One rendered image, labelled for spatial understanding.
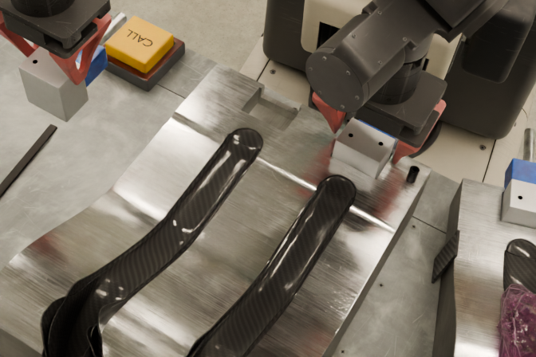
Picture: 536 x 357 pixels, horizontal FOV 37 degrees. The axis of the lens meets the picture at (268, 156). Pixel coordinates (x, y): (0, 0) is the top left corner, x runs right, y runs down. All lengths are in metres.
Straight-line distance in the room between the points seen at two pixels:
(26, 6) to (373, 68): 0.31
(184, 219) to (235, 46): 1.40
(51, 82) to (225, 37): 1.41
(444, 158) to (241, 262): 0.94
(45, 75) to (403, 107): 0.34
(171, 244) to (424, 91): 0.27
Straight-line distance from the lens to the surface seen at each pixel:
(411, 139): 0.73
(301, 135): 0.83
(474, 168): 1.64
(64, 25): 0.72
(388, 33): 0.62
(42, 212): 0.89
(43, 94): 0.81
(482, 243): 0.84
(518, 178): 0.88
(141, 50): 0.97
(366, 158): 0.79
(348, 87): 0.62
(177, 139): 0.82
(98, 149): 0.93
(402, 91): 0.72
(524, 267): 0.85
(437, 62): 1.14
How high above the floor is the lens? 1.54
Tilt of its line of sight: 53 degrees down
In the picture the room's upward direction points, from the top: 8 degrees clockwise
